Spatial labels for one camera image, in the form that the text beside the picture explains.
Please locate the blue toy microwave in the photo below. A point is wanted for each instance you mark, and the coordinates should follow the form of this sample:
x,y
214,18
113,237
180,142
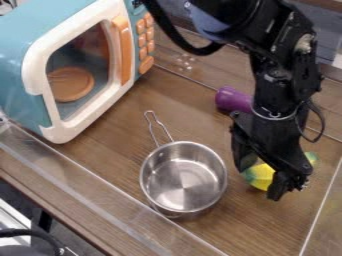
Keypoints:
x,y
72,55

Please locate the clear acrylic barrier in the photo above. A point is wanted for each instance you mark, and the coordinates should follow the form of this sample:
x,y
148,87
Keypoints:
x,y
107,217

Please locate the yellow toy banana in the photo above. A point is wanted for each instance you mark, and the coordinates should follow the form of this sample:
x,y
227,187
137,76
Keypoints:
x,y
258,175

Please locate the purple toy eggplant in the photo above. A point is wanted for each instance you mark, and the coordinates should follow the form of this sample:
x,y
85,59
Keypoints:
x,y
232,100

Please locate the silver pot with handle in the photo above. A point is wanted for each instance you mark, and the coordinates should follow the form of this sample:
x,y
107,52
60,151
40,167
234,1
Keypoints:
x,y
183,175

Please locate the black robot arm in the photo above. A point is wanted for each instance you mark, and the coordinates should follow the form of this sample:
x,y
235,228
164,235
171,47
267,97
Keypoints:
x,y
274,32

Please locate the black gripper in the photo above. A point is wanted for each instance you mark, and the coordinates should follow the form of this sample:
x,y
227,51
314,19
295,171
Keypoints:
x,y
271,139

